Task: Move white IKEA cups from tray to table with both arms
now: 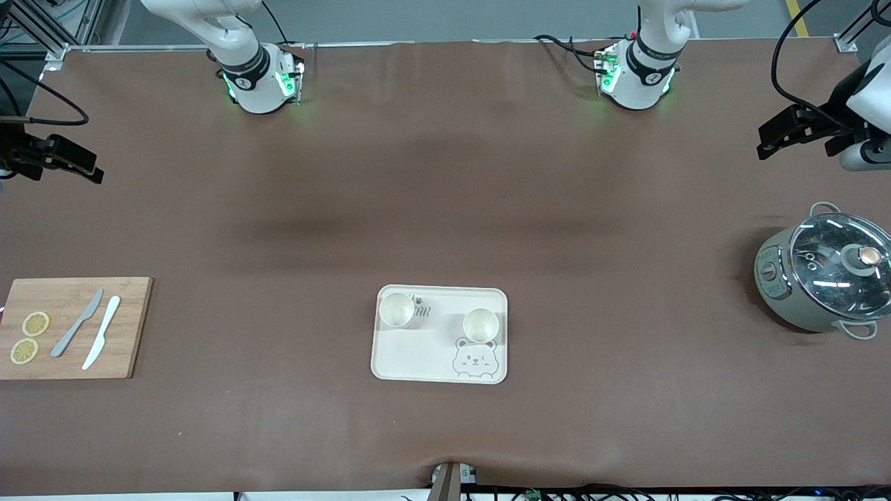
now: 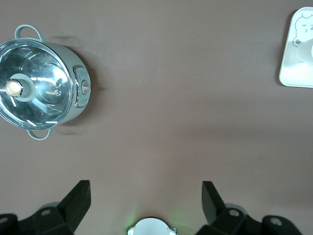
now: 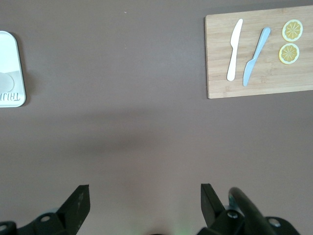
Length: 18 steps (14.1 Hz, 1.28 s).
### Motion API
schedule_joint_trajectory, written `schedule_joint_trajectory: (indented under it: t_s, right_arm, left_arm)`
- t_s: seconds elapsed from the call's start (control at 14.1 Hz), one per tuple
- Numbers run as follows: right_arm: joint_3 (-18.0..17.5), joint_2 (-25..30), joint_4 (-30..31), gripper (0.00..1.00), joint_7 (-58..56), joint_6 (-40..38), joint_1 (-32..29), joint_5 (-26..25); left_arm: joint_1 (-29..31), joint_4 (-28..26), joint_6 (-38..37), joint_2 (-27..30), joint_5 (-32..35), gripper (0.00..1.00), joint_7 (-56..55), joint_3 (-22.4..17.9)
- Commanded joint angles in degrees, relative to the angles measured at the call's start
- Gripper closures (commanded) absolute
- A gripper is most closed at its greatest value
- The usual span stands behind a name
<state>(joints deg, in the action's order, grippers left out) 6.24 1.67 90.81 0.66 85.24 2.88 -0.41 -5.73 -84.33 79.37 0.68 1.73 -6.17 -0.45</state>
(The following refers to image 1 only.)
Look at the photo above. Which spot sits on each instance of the white plastic knife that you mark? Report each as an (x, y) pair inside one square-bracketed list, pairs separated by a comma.
[(103, 332)]

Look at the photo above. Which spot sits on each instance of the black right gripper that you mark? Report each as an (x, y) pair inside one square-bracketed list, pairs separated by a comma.
[(15, 152)]

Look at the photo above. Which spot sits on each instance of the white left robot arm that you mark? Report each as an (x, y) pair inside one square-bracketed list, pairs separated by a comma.
[(637, 90)]

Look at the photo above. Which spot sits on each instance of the yellow lemon slice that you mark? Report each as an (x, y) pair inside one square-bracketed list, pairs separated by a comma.
[(35, 323), (24, 351)]

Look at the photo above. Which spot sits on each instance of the aluminium frame profile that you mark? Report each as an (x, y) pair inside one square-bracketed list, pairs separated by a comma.
[(56, 54), (846, 43)]

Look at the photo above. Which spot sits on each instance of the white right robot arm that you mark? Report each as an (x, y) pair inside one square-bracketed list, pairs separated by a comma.
[(257, 94)]

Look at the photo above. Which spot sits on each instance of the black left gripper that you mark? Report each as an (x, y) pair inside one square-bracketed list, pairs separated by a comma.
[(837, 106)]

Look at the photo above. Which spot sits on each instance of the bamboo cutting board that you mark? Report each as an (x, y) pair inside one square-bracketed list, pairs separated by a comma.
[(132, 348)]

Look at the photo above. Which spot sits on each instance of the glass pot lid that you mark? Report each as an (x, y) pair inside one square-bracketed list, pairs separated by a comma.
[(828, 261)]

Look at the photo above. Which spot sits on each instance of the brown camera post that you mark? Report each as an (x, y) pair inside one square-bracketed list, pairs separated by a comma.
[(445, 487)]

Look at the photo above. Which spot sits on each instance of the white plastic cup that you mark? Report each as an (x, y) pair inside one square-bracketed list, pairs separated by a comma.
[(397, 310), (481, 325)]

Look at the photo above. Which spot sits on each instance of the brown table cover sheet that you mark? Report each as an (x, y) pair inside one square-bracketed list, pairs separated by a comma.
[(445, 174)]

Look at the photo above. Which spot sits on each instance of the cream tray with bear print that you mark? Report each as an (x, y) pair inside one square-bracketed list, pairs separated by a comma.
[(431, 355)]

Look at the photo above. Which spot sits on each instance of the grey-green electric cooking pot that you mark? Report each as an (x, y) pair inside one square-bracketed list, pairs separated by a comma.
[(783, 292)]

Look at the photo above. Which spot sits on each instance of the grey plastic knife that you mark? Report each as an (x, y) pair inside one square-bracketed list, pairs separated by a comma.
[(73, 330)]

